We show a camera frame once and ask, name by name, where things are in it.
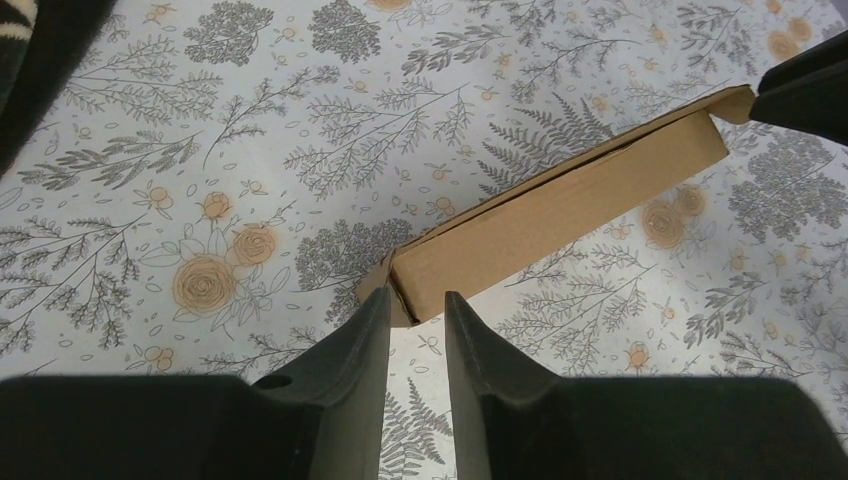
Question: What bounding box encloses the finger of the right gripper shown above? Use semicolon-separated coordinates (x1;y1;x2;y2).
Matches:
750;32;847;146

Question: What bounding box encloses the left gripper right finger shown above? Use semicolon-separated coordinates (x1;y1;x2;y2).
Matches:
444;291;847;479

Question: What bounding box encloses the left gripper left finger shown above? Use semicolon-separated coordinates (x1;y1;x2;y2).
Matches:
1;287;391;479

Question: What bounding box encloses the brown cardboard box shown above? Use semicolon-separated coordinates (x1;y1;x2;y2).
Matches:
355;85;755;328

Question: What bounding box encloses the black floral plush blanket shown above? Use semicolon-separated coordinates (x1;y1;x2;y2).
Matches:
1;0;115;174

